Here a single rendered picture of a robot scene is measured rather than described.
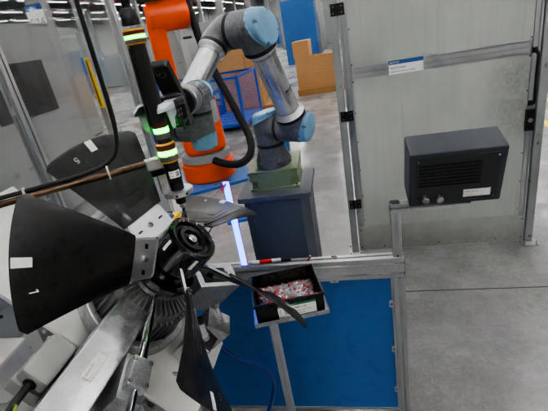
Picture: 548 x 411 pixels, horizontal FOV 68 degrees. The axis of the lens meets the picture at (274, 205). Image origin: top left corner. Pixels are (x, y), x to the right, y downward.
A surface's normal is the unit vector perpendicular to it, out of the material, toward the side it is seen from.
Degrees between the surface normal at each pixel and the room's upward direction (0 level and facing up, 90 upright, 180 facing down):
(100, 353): 50
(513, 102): 90
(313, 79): 90
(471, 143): 15
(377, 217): 90
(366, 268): 90
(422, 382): 0
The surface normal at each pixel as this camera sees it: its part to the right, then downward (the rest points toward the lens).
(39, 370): 0.64, -0.65
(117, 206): 0.13, -0.29
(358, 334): -0.14, 0.42
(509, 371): -0.17, -0.90
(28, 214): 0.73, -0.26
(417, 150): -0.20, -0.76
